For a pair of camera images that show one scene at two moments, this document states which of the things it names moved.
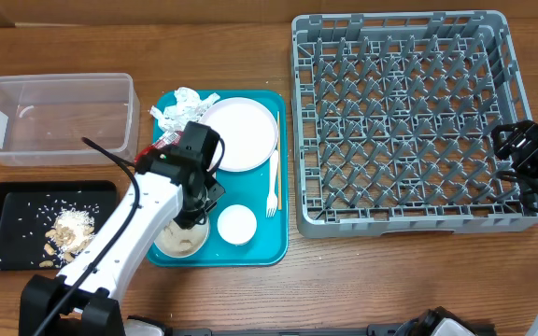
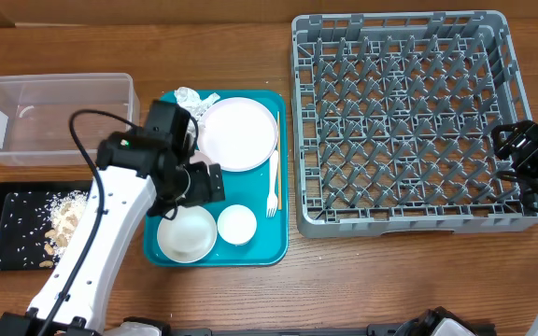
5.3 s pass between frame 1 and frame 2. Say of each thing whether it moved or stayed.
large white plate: stayed
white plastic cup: stayed
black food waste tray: stayed
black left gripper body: moved
